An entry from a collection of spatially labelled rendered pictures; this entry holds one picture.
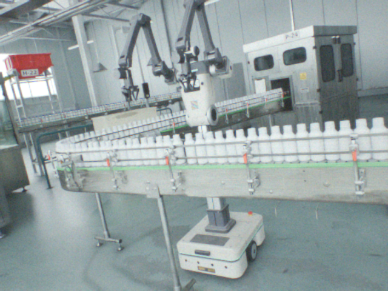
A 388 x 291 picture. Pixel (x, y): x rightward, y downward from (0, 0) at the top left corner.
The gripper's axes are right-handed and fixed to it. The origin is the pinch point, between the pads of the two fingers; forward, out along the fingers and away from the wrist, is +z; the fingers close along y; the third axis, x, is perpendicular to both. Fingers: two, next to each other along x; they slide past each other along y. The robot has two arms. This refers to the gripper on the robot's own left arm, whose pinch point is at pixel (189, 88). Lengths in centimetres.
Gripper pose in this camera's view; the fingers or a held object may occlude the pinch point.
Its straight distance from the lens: 180.9
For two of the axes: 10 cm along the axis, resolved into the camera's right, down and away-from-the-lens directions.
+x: -8.5, 0.6, 5.2
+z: 1.6, 9.8, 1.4
